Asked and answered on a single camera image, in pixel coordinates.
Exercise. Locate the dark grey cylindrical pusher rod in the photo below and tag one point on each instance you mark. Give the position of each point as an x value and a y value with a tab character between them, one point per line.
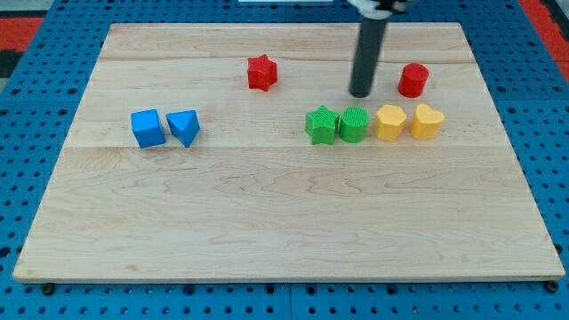
368	48

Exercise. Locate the blue cube block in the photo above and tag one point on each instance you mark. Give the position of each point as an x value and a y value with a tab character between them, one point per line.
147	128

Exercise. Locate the yellow hexagon block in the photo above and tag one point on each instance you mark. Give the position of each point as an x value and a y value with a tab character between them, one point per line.
389	123

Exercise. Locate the light wooden board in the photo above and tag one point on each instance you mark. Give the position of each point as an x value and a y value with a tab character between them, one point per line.
252	200

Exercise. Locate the red cylinder block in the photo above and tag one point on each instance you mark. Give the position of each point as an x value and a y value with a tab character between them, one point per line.
413	79

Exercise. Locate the green cylinder block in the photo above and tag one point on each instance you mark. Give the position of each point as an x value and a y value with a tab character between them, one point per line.
353	125

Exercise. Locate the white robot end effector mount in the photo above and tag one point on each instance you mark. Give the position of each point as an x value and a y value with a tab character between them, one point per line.
378	9

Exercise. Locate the red star block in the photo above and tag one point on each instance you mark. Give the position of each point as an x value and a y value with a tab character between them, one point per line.
261	72

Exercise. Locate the yellow heart block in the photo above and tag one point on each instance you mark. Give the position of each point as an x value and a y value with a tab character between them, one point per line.
426	122

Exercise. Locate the blue triangle block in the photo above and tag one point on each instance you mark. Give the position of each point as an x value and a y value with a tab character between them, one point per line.
184	126

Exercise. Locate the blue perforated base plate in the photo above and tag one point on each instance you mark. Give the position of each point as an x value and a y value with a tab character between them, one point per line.
41	97

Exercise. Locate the green star block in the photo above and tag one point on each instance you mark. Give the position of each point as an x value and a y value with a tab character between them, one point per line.
321	125

